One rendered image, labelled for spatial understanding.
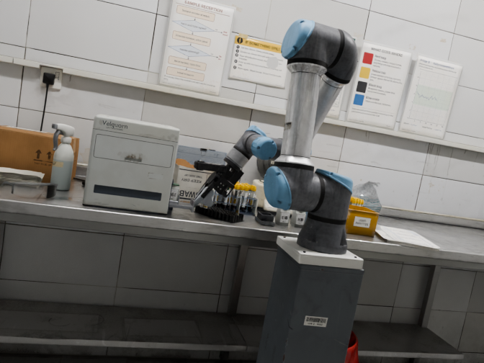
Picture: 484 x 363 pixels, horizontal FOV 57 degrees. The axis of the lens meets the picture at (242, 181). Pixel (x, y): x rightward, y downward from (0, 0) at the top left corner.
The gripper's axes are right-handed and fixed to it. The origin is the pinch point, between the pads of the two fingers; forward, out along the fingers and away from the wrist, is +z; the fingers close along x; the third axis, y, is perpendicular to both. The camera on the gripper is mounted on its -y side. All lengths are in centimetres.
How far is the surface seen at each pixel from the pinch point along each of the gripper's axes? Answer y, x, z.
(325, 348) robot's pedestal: 46, -45, 7
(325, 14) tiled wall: 6, 59, -109
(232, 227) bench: 14.1, -8.5, -2.1
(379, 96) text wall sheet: 56, 58, -100
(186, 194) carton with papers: 1.2, 25.0, 0.7
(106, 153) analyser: -34.3, -4.4, 4.3
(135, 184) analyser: -20.8, -4.5, 6.8
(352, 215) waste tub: 54, 1, -34
